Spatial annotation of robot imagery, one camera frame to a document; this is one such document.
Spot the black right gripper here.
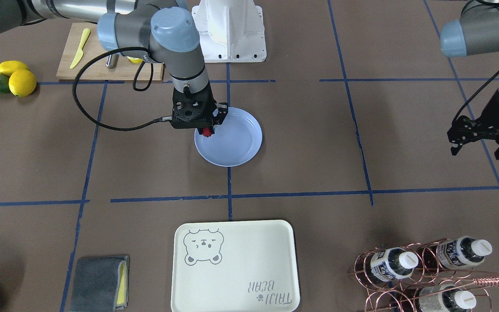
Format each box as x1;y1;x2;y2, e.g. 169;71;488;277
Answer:
170;82;228;130

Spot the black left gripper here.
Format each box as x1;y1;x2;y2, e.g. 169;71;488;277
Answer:
447;92;499;160

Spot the red strawberry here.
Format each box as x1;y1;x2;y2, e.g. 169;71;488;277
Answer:
201;127;214;137

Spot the blue plate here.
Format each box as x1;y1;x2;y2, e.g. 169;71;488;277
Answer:
194;107;263;167

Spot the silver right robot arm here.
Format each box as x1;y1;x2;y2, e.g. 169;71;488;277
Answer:
0;0;228;137

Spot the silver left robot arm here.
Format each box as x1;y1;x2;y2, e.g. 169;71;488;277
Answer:
440;0;499;160

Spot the lemon half slice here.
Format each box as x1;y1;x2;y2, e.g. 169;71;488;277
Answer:
127;56;144;65

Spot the yellow plastic knife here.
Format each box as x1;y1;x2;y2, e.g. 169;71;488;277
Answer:
69;28;91;69

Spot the wooden cutting board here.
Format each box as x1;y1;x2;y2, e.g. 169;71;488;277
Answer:
56;23;165;82

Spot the bottle with white cap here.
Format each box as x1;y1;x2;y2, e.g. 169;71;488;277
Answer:
369;247;419;282

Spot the cream bear tray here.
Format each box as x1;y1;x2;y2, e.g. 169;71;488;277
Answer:
170;220;301;312

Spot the large yellow lemon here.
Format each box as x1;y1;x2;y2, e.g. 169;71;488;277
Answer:
9;69;37;97

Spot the small yellow lemon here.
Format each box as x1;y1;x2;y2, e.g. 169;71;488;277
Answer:
0;60;29;77

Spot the grey folded cloth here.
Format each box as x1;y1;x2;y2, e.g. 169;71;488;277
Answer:
69;255;130;312

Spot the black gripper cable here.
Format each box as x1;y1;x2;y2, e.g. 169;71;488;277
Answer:
72;47;174;132

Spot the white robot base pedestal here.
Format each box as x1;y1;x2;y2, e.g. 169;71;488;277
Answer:
191;0;267;63

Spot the copper wire bottle rack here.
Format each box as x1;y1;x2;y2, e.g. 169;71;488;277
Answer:
347;247;499;312

